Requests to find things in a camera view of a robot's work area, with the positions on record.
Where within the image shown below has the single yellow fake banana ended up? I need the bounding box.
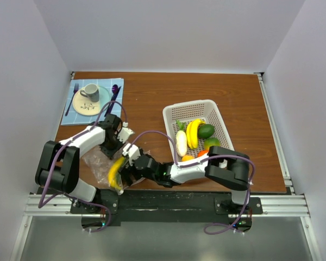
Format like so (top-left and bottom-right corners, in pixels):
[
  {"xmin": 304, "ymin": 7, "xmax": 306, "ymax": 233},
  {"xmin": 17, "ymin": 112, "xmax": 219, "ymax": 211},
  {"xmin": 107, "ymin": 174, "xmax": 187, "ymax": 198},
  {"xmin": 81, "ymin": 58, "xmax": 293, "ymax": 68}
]
[{"xmin": 108, "ymin": 156, "xmax": 125, "ymax": 191}]

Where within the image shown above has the clear zip top bag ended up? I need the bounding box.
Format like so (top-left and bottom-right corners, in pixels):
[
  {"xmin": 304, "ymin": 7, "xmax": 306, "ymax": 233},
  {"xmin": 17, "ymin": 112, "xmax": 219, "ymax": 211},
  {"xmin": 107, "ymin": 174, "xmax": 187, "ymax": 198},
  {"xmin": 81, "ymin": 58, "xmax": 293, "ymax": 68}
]
[{"xmin": 82, "ymin": 147, "xmax": 124, "ymax": 195}]

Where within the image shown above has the white fake eggplant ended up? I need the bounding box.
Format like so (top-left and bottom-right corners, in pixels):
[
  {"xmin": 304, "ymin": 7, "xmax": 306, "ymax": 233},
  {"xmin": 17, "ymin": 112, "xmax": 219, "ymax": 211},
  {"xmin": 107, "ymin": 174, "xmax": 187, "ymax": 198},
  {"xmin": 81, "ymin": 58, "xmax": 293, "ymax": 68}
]
[{"xmin": 175, "ymin": 120, "xmax": 187, "ymax": 157}]

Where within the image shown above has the orange fake pumpkin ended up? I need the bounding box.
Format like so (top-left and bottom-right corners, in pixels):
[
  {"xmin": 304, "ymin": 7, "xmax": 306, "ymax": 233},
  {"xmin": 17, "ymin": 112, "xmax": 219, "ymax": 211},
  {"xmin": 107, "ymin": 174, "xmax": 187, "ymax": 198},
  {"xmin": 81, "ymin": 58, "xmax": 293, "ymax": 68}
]
[{"xmin": 197, "ymin": 150, "xmax": 209, "ymax": 158}]

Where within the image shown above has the yellow fake banana bunch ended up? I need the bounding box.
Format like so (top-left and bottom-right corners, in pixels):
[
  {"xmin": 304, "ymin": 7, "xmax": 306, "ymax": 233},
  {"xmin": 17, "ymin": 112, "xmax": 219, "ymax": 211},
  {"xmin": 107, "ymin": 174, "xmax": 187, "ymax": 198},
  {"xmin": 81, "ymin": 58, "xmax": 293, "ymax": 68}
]
[{"xmin": 186, "ymin": 119, "xmax": 205, "ymax": 149}]

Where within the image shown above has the green fake avocado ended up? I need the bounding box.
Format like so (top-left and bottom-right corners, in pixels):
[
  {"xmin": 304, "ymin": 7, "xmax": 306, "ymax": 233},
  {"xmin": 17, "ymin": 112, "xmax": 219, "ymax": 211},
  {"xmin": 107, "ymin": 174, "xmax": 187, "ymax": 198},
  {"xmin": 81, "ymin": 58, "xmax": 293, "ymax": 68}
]
[{"xmin": 197, "ymin": 124, "xmax": 215, "ymax": 139}]

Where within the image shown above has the yellow green fake mango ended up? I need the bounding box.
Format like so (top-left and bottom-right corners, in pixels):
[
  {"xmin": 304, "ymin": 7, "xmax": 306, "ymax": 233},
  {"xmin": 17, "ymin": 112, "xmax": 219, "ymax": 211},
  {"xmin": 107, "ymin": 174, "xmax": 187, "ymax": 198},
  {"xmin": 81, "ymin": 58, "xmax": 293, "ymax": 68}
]
[{"xmin": 204, "ymin": 137, "xmax": 221, "ymax": 150}]

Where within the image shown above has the white perforated plastic basket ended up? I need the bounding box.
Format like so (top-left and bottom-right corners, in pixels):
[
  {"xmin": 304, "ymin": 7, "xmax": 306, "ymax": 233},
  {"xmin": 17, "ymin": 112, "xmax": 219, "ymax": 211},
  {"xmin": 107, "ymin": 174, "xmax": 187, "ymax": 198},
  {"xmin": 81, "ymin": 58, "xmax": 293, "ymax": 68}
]
[{"xmin": 162, "ymin": 100, "xmax": 234, "ymax": 164}]

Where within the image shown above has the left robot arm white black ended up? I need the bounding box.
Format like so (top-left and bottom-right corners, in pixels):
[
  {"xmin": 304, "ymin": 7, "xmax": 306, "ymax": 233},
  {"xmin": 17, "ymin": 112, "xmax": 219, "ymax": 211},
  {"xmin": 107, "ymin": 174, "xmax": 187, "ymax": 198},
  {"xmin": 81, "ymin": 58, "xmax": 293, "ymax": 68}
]
[{"xmin": 35, "ymin": 114, "xmax": 128, "ymax": 213}]

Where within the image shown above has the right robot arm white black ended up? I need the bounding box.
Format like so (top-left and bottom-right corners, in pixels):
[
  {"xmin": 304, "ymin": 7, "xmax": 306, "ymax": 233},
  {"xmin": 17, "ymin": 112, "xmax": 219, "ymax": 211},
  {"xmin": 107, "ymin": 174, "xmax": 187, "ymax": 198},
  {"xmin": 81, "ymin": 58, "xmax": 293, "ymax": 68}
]
[{"xmin": 115, "ymin": 145, "xmax": 255, "ymax": 214}]

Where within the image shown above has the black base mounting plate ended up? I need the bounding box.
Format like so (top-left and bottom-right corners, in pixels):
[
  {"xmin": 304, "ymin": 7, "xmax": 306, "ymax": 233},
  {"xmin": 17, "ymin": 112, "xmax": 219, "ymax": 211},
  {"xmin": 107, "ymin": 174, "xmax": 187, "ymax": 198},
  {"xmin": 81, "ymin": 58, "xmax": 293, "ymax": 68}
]
[{"xmin": 71, "ymin": 189, "xmax": 263, "ymax": 228}]

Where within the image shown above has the cream and teal plate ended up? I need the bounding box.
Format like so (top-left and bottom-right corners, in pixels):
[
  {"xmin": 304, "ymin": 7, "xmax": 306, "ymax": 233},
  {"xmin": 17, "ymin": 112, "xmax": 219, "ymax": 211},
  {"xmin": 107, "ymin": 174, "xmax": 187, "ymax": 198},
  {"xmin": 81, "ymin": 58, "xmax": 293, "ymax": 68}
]
[{"xmin": 72, "ymin": 83, "xmax": 111, "ymax": 116}]

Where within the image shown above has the purple spoon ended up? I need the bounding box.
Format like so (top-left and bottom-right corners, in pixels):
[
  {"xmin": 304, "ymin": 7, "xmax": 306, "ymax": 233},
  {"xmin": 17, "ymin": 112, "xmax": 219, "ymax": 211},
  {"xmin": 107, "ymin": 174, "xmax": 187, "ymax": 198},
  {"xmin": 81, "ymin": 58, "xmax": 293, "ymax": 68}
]
[{"xmin": 104, "ymin": 84, "xmax": 119, "ymax": 117}]

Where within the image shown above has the grey ceramic mug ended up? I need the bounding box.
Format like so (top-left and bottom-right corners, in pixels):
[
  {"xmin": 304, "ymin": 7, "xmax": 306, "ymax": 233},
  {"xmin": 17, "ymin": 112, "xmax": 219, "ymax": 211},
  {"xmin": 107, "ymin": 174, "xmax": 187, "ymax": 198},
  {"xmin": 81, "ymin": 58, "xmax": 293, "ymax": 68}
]
[{"xmin": 80, "ymin": 84, "xmax": 99, "ymax": 102}]

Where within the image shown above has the blue checked placemat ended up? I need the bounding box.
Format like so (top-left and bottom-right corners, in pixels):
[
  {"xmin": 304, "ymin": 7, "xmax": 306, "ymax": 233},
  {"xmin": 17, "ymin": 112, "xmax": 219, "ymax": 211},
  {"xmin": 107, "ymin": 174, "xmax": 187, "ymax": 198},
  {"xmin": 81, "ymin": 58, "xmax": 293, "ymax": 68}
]
[{"xmin": 61, "ymin": 78, "xmax": 124, "ymax": 126}]

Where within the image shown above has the dark purple fork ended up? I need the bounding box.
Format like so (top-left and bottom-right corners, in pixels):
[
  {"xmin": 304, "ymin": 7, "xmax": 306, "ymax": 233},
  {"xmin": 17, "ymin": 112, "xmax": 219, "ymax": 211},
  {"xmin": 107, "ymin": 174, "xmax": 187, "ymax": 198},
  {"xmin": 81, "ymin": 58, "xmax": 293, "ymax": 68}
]
[{"xmin": 65, "ymin": 83, "xmax": 79, "ymax": 116}]

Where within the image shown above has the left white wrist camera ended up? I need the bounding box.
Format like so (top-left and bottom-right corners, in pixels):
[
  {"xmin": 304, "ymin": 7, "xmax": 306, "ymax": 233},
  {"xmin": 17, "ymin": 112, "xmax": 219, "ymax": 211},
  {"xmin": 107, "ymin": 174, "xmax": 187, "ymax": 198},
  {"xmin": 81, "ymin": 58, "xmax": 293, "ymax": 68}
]
[{"xmin": 117, "ymin": 127, "xmax": 135, "ymax": 143}]

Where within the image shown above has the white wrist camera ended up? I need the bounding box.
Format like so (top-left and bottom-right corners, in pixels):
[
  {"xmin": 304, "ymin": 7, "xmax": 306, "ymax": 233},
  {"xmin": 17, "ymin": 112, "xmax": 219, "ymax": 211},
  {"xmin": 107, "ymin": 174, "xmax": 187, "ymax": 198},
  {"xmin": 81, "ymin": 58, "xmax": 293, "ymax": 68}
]
[
  {"xmin": 117, "ymin": 127, "xmax": 135, "ymax": 143},
  {"xmin": 122, "ymin": 143, "xmax": 141, "ymax": 166}
]

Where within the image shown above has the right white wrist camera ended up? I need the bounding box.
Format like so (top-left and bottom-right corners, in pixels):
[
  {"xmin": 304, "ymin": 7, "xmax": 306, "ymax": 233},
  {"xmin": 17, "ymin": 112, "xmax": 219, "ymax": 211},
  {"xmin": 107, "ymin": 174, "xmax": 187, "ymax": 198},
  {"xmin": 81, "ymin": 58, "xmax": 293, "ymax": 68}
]
[{"xmin": 122, "ymin": 143, "xmax": 141, "ymax": 166}]

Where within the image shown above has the aluminium frame rail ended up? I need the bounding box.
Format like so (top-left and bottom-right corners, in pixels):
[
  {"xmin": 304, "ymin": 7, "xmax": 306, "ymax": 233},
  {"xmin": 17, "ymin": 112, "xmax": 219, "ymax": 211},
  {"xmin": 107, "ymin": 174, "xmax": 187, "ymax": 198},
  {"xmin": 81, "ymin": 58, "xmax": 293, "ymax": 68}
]
[{"xmin": 260, "ymin": 194, "xmax": 323, "ymax": 261}]

